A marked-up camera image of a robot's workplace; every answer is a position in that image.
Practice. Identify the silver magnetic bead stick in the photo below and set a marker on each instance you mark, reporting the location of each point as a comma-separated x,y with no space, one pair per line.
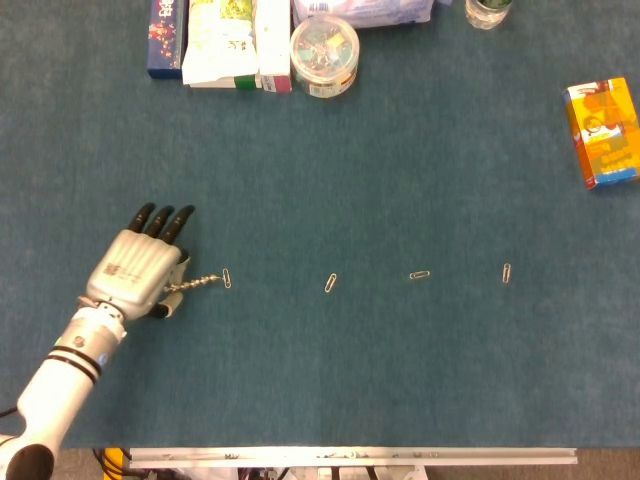
195,284

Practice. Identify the teal felt table cloth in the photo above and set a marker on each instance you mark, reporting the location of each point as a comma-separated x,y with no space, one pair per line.
320,350

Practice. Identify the clear tub of binder clips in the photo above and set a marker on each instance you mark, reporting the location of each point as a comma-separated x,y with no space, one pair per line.
325,55

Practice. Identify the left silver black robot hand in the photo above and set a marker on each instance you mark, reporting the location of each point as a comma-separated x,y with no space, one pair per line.
130,270

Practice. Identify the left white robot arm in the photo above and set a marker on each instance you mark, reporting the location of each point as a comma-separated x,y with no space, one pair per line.
60,370

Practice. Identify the gold paper clip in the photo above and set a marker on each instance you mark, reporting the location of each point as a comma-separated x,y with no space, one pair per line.
330,282
506,274
227,278
419,275

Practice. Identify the water bottle with green label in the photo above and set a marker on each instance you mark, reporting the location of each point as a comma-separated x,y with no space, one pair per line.
487,12

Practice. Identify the white box with pink end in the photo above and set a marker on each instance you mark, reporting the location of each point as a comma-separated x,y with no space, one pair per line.
272,45

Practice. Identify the white blue plastic pack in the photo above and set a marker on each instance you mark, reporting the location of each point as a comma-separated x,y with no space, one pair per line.
360,10

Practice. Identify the white box with green end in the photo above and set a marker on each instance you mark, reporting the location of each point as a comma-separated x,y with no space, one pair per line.
240,82

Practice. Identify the dark blue printed box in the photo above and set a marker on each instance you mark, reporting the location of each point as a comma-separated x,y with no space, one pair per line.
165,40

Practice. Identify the aluminium rail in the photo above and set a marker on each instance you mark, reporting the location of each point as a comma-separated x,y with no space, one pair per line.
350,456

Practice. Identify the yellow orange printed carton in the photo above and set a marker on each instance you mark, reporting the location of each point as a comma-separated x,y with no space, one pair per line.
602,132

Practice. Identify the white green paper packet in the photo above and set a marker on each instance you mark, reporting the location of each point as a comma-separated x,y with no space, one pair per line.
220,40

